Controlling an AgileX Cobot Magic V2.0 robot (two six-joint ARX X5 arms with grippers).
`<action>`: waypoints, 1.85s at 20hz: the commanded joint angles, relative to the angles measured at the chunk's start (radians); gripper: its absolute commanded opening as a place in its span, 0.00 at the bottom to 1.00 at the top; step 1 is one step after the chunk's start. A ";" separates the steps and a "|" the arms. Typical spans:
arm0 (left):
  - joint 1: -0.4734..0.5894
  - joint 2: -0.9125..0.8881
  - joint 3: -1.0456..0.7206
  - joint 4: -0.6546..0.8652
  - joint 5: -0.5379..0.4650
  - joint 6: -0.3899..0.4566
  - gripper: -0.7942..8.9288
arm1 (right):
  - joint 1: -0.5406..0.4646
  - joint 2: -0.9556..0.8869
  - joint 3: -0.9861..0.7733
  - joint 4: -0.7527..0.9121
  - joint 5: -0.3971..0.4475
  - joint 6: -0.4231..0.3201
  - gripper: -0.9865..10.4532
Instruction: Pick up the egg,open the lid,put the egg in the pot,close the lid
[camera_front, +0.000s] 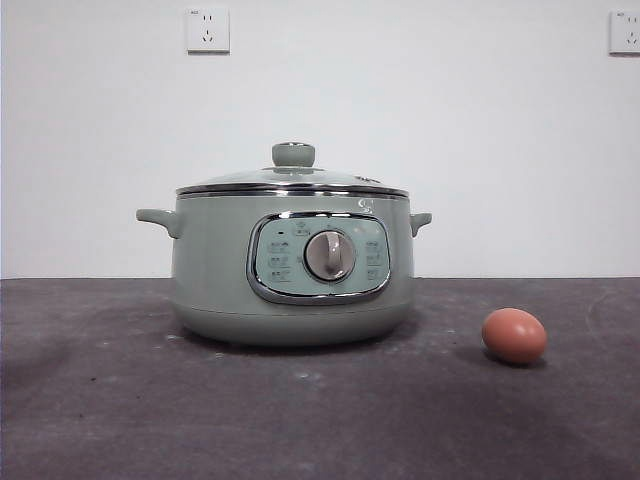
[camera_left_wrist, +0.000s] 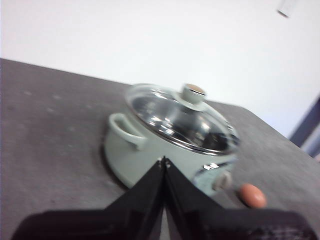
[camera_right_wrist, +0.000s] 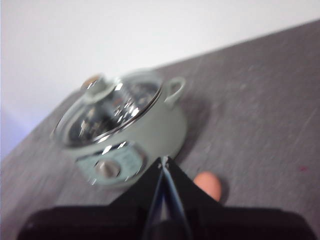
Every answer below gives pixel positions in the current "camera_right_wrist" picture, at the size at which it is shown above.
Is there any pale green electric pot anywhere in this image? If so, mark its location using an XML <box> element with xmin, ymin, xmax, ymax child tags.
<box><xmin>51</xmin><ymin>68</ymin><xmax>188</xmax><ymax>188</ymax></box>

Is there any glass lid with green knob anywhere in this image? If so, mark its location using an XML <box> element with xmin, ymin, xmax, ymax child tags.
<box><xmin>51</xmin><ymin>71</ymin><xmax>163</xmax><ymax>149</ymax></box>

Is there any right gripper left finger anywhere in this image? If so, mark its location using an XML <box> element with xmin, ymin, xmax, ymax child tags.
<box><xmin>16</xmin><ymin>159</ymin><xmax>165</xmax><ymax>240</ymax></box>

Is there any light brown egg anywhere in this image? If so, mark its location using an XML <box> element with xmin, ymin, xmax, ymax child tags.
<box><xmin>193</xmin><ymin>171</ymin><xmax>223</xmax><ymax>202</ymax></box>

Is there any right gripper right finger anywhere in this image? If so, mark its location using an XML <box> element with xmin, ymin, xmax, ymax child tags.
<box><xmin>165</xmin><ymin>156</ymin><xmax>316</xmax><ymax>240</ymax></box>

